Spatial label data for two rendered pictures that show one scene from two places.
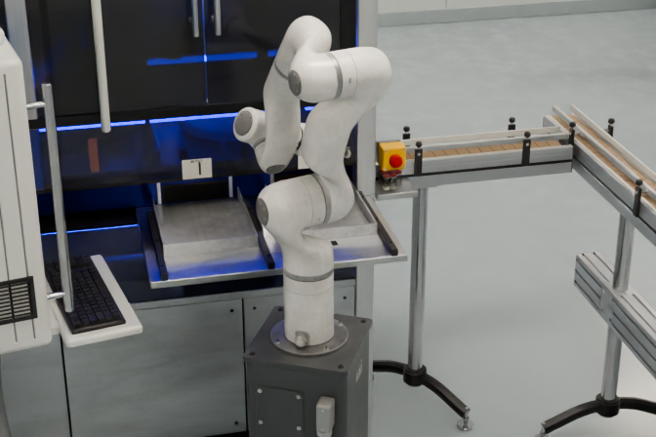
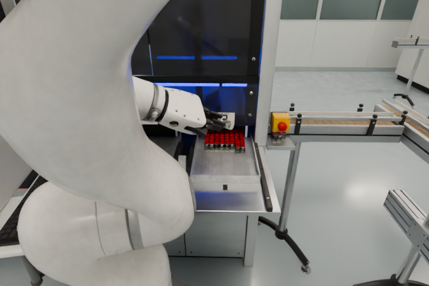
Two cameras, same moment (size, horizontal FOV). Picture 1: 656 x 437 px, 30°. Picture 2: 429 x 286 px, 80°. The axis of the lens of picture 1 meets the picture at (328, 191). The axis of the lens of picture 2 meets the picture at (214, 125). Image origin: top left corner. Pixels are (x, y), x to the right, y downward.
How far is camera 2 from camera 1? 2.51 m
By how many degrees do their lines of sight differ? 13
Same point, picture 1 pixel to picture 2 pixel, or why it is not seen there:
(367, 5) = (272, 5)
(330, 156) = (62, 174)
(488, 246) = (321, 155)
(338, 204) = (153, 232)
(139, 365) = not seen: hidden behind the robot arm
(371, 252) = (251, 203)
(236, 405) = (179, 244)
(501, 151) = (353, 125)
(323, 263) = not seen: outside the picture
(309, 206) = (93, 236)
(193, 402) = not seen: hidden behind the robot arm
